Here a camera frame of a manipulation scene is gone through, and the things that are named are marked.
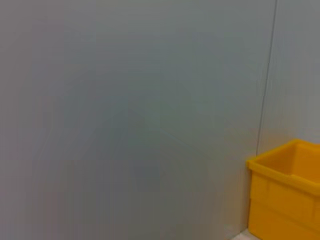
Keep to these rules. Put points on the yellow plastic storage bin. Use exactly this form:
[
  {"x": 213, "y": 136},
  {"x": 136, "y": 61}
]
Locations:
[{"x": 282, "y": 200}]

